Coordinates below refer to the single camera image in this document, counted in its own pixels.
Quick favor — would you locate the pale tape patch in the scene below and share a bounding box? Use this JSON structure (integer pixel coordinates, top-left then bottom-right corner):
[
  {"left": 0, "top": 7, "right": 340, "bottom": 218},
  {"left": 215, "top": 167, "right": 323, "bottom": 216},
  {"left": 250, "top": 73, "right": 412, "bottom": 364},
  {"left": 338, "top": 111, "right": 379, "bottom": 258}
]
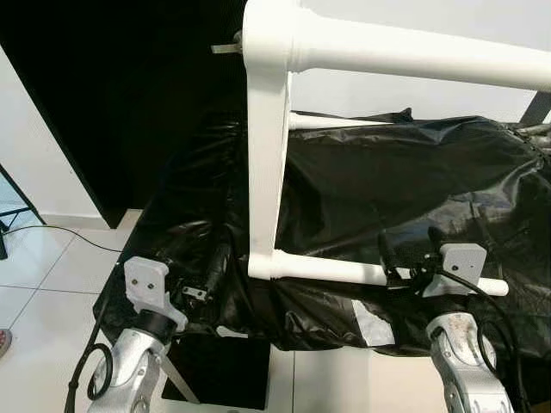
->
[{"left": 351, "top": 297, "right": 397, "bottom": 349}]

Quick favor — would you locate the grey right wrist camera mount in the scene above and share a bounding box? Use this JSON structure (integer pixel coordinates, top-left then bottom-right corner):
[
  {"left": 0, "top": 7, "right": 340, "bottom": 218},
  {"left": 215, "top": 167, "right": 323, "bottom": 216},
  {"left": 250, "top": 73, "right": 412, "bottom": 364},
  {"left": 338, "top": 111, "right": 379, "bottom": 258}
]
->
[{"left": 422, "top": 243, "right": 487, "bottom": 298}]

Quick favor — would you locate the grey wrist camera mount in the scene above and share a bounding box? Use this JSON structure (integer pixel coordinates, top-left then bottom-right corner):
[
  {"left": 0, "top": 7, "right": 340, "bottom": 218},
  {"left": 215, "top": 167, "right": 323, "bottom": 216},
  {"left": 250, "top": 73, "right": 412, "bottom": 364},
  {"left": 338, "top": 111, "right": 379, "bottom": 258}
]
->
[
  {"left": 422, "top": 243, "right": 487, "bottom": 298},
  {"left": 123, "top": 256, "right": 189, "bottom": 332}
]

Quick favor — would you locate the black plastic cover sheet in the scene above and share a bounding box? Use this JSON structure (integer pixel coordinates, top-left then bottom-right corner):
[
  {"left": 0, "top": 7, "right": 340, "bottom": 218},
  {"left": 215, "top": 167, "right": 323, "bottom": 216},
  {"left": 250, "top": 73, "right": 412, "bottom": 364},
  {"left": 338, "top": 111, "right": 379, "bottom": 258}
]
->
[{"left": 93, "top": 108, "right": 551, "bottom": 358}]

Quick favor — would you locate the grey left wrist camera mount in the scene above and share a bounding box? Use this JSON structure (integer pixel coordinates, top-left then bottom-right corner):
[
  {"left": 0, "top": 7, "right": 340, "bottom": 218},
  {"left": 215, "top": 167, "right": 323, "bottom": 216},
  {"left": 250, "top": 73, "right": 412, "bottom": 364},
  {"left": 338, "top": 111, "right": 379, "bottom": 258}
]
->
[{"left": 123, "top": 256, "right": 189, "bottom": 332}]

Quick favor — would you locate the white metal workbench frame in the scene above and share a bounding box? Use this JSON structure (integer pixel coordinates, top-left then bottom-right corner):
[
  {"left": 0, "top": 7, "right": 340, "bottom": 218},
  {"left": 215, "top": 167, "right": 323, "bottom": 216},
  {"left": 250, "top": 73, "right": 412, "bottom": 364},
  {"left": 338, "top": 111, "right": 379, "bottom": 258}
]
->
[{"left": 159, "top": 331, "right": 203, "bottom": 405}]

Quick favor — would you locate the black window frame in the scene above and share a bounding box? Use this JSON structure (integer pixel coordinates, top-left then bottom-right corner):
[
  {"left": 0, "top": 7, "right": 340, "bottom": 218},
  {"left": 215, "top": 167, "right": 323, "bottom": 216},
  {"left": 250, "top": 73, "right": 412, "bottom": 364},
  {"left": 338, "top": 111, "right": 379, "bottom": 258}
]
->
[{"left": 519, "top": 90, "right": 551, "bottom": 126}]

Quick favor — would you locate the black floor cable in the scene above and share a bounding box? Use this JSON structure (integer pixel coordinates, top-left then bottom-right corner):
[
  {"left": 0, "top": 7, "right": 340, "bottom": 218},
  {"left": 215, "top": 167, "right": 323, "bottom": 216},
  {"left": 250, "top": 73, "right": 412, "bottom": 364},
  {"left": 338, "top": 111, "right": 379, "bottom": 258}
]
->
[{"left": 0, "top": 222, "right": 126, "bottom": 255}]

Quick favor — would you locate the metal door handle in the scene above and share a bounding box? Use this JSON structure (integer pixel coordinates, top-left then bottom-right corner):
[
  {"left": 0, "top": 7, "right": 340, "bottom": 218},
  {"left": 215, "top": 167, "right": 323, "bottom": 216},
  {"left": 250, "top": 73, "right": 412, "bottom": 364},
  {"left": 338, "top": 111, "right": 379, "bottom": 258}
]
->
[{"left": 211, "top": 34, "right": 246, "bottom": 54}]

